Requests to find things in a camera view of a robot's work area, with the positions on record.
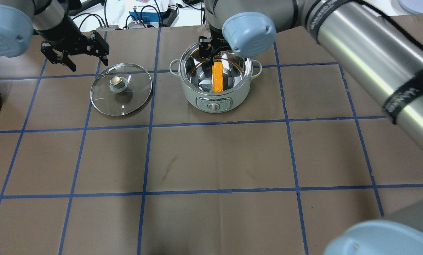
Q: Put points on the blue white box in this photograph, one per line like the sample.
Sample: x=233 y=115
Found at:
x=147 y=10

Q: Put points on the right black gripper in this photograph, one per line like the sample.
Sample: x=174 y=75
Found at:
x=210 y=47

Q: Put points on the yellow plastic corn cob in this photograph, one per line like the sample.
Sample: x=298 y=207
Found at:
x=218 y=78

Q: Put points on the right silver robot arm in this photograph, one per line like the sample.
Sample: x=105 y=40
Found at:
x=377 y=52

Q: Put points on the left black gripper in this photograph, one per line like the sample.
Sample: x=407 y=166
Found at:
x=61 y=36

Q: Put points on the glass pot lid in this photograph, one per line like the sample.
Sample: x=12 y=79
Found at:
x=121 y=89

